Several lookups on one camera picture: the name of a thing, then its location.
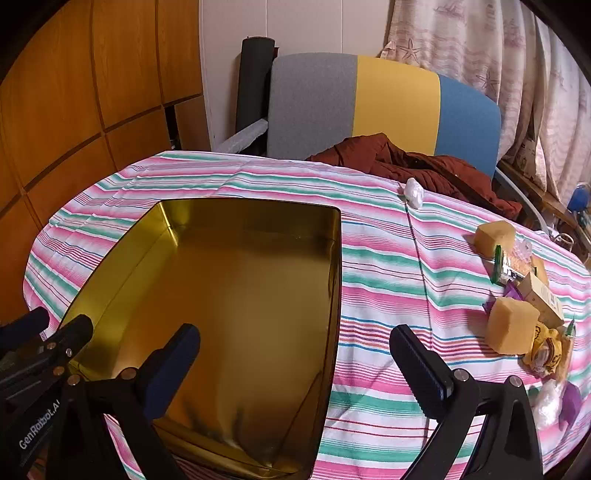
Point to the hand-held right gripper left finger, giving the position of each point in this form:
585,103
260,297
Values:
178,364

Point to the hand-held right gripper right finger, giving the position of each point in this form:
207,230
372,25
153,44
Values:
421,374

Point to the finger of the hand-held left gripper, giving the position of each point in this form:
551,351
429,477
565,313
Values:
69,334
27,323

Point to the gold tin box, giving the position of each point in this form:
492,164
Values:
240,286

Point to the yellow sponge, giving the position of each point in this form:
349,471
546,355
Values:
510,325
496,237

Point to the cream cardboard box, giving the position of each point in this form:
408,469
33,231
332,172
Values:
540,297

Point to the striped tablecloth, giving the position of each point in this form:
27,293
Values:
383,277

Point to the purple wrapper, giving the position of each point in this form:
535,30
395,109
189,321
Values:
511,290

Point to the yellow snack packet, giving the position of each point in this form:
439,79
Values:
545,355

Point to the clear plastic bag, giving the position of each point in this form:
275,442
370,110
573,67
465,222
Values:
549,404

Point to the green-edged cracker packet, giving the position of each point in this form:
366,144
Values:
510,265

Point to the purple packet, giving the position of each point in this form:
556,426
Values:
572,401

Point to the small tan box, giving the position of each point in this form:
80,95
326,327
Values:
539,268

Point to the clear plastic wrapper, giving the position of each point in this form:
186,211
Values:
523,249

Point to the white crumpled plastic wrap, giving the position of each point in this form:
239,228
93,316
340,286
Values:
414,191

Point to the woven basket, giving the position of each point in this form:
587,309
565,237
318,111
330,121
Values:
564,241

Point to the red-brown jacket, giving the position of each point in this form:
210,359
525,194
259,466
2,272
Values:
397,161

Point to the wooden side table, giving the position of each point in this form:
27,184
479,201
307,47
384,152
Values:
549,198

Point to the wooden wardrobe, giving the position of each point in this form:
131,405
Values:
69,92

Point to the blue jug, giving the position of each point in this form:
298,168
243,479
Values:
579,199

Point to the grey yellow blue chair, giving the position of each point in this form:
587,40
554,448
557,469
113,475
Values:
314,106

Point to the black rolled mat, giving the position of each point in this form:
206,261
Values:
254,83

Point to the starfish print curtain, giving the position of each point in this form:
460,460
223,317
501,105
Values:
461,41

